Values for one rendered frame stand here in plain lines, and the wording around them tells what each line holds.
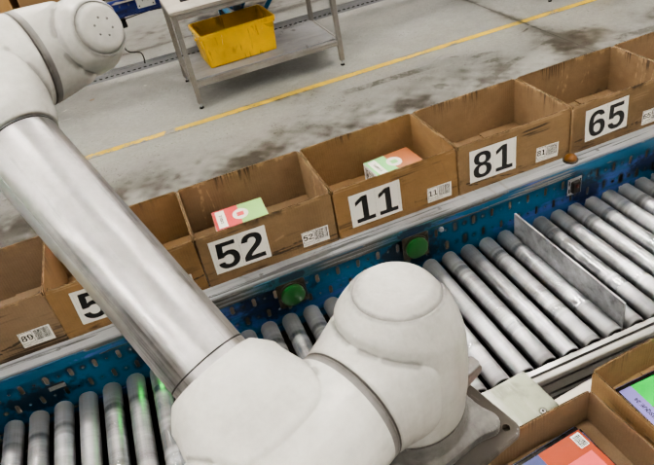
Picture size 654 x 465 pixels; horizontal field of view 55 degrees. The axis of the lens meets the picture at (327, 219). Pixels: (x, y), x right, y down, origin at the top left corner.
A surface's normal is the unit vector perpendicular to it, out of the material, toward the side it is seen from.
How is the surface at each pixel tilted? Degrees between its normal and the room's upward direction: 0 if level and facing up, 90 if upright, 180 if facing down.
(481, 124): 89
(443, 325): 64
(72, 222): 44
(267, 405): 33
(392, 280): 6
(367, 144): 89
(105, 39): 69
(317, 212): 90
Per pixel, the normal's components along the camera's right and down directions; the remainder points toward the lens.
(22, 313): 0.36, 0.49
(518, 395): -0.17, -0.80
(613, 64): -0.92, 0.33
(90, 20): 0.77, -0.03
